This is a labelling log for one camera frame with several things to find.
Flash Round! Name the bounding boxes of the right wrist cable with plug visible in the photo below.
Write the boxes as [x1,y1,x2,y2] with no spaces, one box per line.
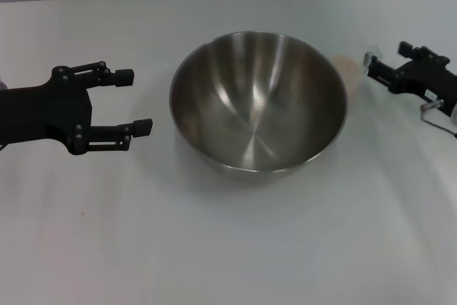
[420,99,457,138]

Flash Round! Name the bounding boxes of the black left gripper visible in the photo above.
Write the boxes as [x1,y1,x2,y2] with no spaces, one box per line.
[0,61,154,156]

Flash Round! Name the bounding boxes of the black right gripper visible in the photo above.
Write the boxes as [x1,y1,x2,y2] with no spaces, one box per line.
[367,41,457,115]

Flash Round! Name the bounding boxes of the large stainless steel bowl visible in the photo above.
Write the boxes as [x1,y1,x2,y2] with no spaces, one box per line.
[169,30,349,181]

